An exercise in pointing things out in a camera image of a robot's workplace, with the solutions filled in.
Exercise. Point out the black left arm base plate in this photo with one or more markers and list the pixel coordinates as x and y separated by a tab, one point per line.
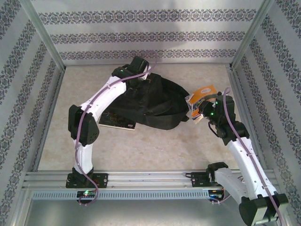
103	180

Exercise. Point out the aluminium side rail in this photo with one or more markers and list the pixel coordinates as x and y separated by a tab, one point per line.
54	99
235	82

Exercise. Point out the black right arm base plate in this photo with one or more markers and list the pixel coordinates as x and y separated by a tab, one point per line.
198	180

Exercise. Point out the aluminium frame post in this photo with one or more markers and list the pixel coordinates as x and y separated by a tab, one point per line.
43	33
251	33

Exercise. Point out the aluminium mounting rail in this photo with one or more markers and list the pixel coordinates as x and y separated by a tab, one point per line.
150	179

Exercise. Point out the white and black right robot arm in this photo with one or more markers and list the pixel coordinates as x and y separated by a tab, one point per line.
249	164

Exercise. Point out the black book with gold print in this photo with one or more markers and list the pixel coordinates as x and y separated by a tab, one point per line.
115	120

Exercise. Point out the black student bag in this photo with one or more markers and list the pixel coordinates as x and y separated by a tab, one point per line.
160	103

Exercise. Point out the orange paperback book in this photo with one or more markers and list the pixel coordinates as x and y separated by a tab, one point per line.
202	93

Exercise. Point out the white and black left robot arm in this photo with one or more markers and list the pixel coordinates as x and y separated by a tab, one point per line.
105	96

